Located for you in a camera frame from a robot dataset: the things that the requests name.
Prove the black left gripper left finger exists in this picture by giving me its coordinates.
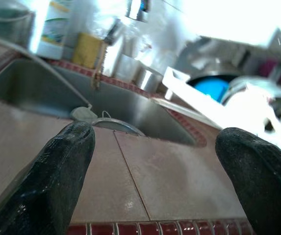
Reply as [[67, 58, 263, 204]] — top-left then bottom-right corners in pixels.
[[0, 120, 96, 235]]

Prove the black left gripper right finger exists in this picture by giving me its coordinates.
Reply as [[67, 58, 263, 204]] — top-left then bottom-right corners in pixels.
[[215, 126, 281, 235]]

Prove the white ceramic mug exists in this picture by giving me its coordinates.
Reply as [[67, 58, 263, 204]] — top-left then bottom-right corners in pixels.
[[225, 84, 281, 134]]

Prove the round steel sink strainer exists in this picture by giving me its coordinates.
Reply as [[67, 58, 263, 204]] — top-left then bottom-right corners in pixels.
[[91, 117, 146, 137]]

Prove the steel sink basin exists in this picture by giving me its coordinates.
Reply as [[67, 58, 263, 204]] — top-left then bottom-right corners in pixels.
[[0, 57, 197, 147]]

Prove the blue plastic bowl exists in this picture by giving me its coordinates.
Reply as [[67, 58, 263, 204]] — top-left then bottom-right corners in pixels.
[[193, 75, 230, 103]]

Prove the brown hanging brush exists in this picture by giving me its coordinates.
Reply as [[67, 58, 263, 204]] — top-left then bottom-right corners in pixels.
[[92, 45, 108, 91]]

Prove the white plastic dish rack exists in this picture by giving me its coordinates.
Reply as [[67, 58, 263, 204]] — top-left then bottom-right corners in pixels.
[[162, 66, 281, 134]]

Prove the white black-edged utensil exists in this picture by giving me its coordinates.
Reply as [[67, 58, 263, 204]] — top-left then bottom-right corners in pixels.
[[103, 18, 125, 76]]

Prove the yellow dish sponge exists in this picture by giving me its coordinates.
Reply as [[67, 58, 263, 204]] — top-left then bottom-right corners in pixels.
[[72, 32, 104, 70]]

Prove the translucent white plastic container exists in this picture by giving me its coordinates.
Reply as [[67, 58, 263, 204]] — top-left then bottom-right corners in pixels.
[[117, 54, 143, 83]]

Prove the white detergent bottle yellow cap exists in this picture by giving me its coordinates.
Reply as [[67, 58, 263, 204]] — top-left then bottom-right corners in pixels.
[[36, 0, 72, 60]]

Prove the small steel cup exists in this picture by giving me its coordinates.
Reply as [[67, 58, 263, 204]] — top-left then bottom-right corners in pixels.
[[140, 68, 164, 93]]

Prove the clear plastic bucket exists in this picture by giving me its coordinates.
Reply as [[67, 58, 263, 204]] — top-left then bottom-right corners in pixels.
[[0, 7, 34, 48]]

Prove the clear plastic bag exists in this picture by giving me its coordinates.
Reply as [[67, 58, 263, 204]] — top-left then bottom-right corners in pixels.
[[101, 0, 187, 74]]

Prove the grey flexible hose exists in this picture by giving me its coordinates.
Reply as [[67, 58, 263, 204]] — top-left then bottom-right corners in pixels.
[[0, 33, 99, 122]]

